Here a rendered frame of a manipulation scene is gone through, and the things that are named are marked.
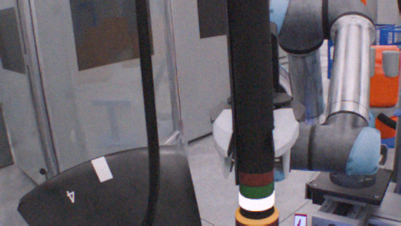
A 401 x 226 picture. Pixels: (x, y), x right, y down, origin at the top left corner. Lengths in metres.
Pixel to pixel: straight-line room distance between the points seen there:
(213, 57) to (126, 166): 4.04
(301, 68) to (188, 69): 3.31
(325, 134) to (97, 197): 0.35
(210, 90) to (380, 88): 1.92
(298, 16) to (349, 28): 0.13
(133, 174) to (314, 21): 0.56
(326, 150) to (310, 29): 0.37
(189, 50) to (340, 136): 3.70
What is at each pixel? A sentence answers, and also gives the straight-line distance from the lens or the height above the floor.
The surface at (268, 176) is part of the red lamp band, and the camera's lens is 0.35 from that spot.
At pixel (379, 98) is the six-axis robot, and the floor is 0.49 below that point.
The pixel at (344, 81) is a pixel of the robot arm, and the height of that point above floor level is 1.46.
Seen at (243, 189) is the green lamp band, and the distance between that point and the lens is 0.36.
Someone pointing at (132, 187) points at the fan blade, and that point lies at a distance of 0.47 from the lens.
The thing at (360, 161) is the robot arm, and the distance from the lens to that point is 0.60.
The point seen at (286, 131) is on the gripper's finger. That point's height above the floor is 1.49.
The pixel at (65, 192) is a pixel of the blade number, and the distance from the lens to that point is 0.48.
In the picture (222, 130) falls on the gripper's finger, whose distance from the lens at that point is 0.35.
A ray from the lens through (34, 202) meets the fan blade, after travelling 0.48.
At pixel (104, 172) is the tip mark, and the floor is 1.42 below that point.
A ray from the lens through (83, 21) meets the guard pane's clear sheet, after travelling 1.27.
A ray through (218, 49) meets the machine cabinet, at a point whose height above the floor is 1.01.
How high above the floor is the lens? 1.61
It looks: 16 degrees down
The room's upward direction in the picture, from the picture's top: 5 degrees counter-clockwise
